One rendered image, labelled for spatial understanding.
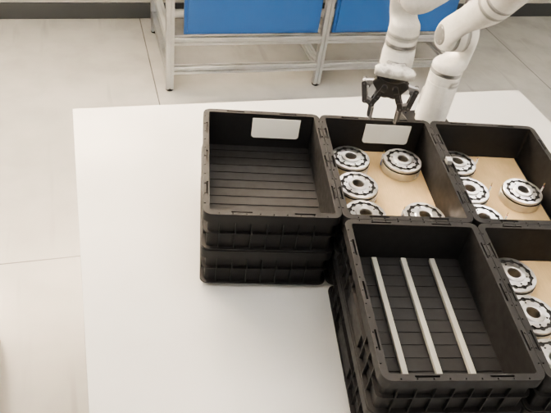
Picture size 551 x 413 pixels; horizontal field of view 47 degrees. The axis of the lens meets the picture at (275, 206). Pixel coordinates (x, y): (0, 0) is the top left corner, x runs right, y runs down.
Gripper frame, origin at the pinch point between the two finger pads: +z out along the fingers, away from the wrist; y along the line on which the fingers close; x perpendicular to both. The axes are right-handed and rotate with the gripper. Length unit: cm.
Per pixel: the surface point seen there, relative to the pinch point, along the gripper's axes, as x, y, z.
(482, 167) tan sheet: -12.0, -30.2, 18.2
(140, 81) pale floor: -145, 124, 99
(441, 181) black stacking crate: 7.3, -17.3, 11.1
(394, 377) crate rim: 70, -9, 6
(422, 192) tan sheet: 4.8, -14.1, 17.5
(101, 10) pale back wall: -205, 171, 94
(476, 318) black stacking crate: 43, -27, 17
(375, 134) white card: -8.1, 0.5, 11.7
